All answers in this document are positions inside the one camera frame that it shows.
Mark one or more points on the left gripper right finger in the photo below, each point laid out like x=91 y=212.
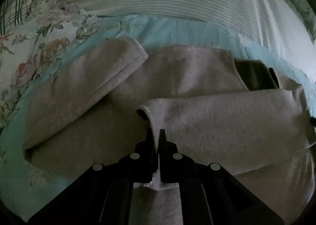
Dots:
x=174 y=167

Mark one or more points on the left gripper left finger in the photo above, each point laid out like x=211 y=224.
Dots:
x=140 y=165

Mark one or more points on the grey knit sweater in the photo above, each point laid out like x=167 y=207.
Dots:
x=214 y=107

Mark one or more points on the teal floral bed sheet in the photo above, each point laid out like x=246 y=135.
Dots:
x=24 y=188

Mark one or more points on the white floral pillow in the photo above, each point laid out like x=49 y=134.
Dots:
x=31 y=47

